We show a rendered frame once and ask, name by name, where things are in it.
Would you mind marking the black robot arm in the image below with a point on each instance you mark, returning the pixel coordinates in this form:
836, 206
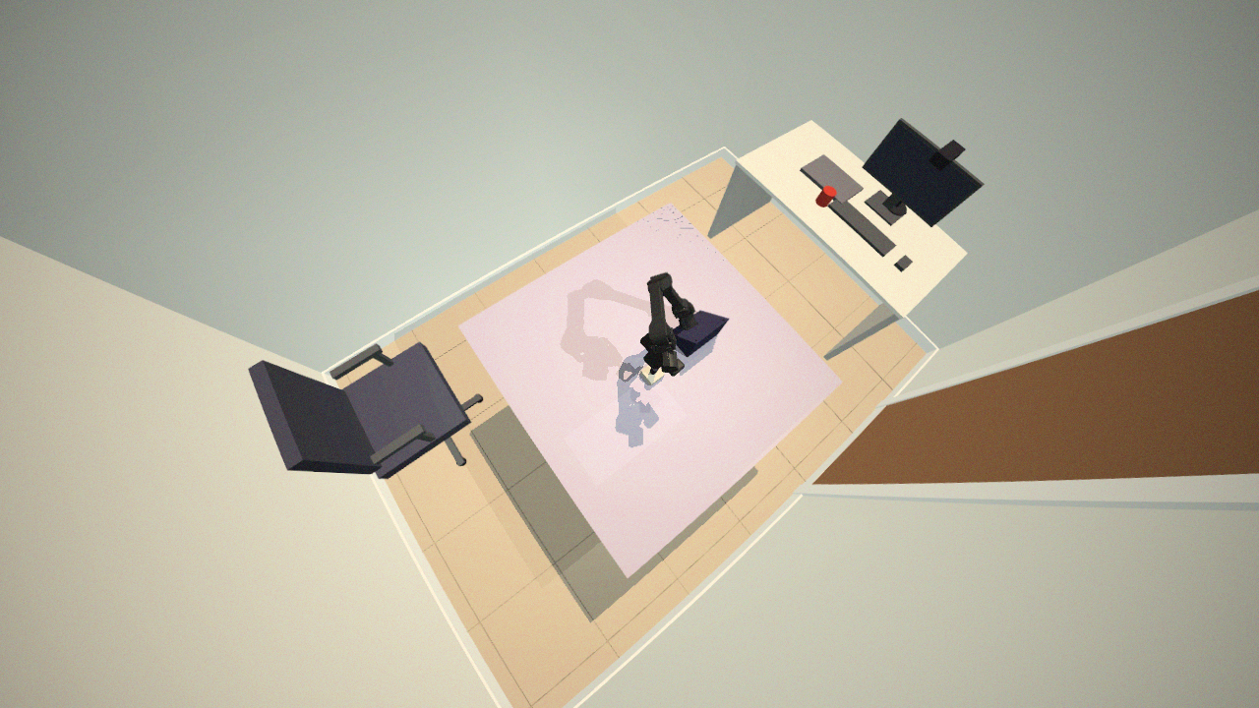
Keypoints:
659, 332

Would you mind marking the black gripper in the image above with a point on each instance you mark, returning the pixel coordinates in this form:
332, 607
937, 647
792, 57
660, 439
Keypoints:
646, 344

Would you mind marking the beige block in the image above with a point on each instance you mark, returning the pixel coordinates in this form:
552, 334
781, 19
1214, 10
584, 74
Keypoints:
652, 379

